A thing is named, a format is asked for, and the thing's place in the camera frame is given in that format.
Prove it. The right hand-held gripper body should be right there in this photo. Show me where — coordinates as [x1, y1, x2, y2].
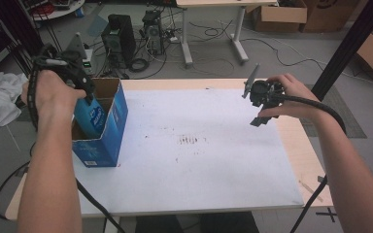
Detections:
[242, 62, 287, 110]

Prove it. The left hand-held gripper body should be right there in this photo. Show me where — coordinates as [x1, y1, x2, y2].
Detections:
[32, 32, 96, 100]

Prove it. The blue packet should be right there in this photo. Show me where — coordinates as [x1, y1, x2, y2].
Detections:
[73, 96, 108, 140]

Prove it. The blue cardboard box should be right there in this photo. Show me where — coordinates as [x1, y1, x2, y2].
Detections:
[71, 77, 129, 168]

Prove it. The person's right hand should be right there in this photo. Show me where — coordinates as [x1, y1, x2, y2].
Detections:
[256, 73, 322, 120]

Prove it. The person's left hand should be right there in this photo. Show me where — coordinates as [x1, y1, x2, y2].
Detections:
[20, 69, 87, 130]

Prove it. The power supply with green display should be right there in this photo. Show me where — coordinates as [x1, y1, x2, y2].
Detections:
[81, 48, 95, 76]

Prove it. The black computer tower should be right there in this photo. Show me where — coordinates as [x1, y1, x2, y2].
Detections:
[101, 14, 137, 69]

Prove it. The round white table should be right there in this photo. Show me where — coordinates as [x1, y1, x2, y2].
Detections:
[28, 0, 85, 22]

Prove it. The white board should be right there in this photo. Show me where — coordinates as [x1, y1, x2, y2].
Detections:
[72, 88, 305, 217]

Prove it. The grey floor mat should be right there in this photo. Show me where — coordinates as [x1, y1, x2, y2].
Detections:
[299, 84, 367, 140]

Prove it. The small open cardboard box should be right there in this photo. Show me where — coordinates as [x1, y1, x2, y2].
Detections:
[252, 0, 308, 33]

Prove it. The open computer case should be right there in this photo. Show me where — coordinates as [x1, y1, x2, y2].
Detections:
[141, 9, 165, 56]

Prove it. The black metal stand pole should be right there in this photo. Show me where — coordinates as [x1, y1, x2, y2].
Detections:
[310, 0, 373, 101]

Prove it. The white-legged desk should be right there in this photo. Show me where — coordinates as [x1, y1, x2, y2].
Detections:
[175, 0, 279, 66]

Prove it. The large closed cardboard box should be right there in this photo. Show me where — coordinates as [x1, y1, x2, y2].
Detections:
[299, 0, 363, 33]

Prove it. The black tape cross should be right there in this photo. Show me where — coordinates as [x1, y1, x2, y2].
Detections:
[315, 207, 338, 223]

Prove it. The long black floor cable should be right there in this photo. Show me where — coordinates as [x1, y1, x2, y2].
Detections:
[239, 37, 324, 72]

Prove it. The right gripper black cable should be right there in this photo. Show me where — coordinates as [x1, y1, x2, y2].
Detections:
[280, 93, 348, 233]

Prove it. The coiled black cable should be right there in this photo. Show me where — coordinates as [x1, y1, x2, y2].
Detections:
[128, 57, 150, 73]

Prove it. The thin black cable loop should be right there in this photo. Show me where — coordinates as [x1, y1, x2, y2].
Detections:
[0, 160, 30, 221]

